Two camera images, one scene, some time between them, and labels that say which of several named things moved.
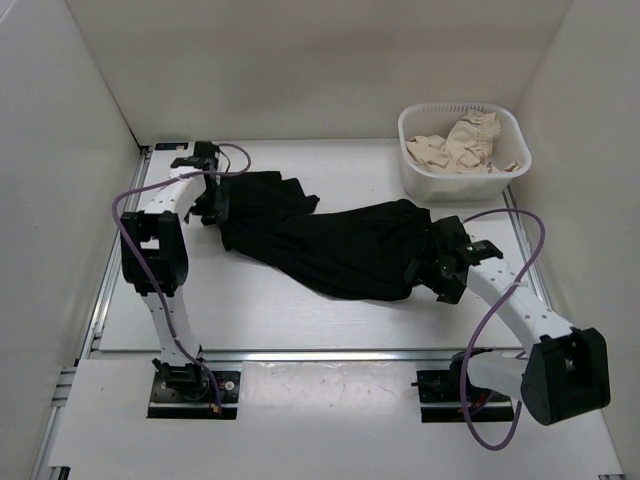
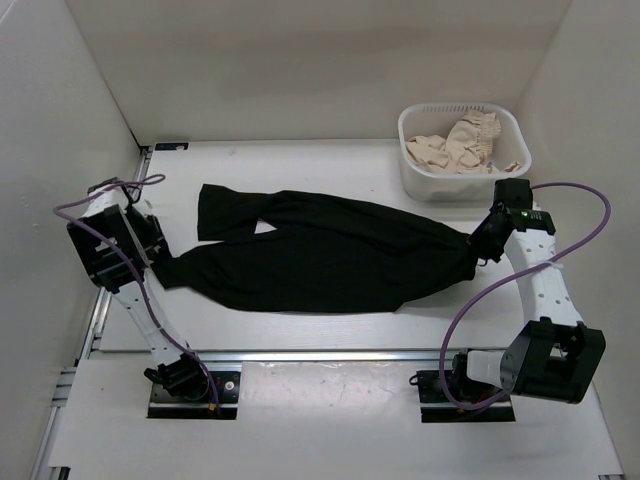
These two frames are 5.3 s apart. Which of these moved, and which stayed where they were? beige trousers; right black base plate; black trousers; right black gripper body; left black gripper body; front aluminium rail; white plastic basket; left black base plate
Moved: black trousers; right black gripper body; left black gripper body
Stayed: front aluminium rail; white plastic basket; right black base plate; left black base plate; beige trousers
